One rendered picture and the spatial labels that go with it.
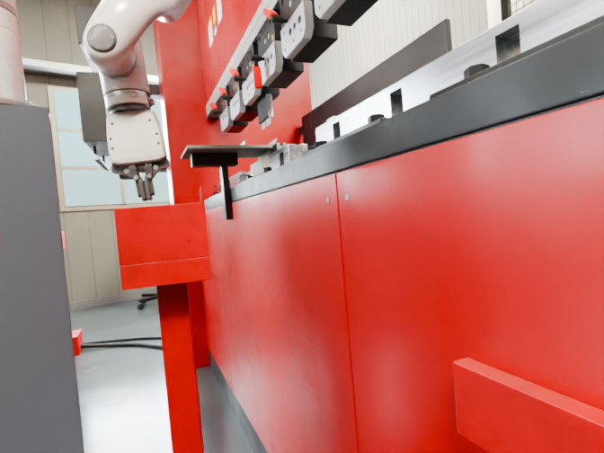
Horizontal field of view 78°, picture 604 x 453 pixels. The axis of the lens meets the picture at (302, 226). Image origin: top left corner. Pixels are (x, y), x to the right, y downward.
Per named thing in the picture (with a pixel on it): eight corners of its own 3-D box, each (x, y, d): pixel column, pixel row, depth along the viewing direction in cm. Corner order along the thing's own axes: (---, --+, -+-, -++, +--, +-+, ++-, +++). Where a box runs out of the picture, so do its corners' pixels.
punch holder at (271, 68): (260, 87, 117) (255, 33, 116) (285, 89, 120) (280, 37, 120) (276, 68, 103) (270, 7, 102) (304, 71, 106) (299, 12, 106)
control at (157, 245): (139, 275, 88) (131, 199, 87) (209, 268, 92) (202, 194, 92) (121, 290, 69) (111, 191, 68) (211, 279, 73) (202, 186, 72)
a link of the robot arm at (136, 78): (144, 84, 69) (155, 100, 78) (129, 12, 68) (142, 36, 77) (95, 90, 67) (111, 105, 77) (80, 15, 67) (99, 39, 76)
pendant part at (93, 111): (98, 156, 235) (92, 99, 234) (119, 156, 239) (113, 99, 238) (82, 141, 193) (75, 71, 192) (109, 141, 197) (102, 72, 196)
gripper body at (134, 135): (159, 110, 78) (169, 164, 79) (106, 115, 76) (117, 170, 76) (155, 99, 71) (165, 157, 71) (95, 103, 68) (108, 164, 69)
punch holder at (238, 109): (231, 121, 153) (227, 80, 153) (251, 121, 157) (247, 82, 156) (240, 111, 140) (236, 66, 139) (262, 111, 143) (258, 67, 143)
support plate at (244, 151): (181, 159, 125) (181, 155, 125) (256, 157, 136) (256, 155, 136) (187, 148, 109) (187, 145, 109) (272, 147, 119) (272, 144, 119)
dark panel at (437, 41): (307, 192, 222) (301, 117, 220) (310, 191, 223) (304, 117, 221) (456, 160, 118) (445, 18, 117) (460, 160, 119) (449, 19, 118)
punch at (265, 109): (259, 129, 132) (257, 102, 132) (264, 129, 133) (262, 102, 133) (268, 122, 123) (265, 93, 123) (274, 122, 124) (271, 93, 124)
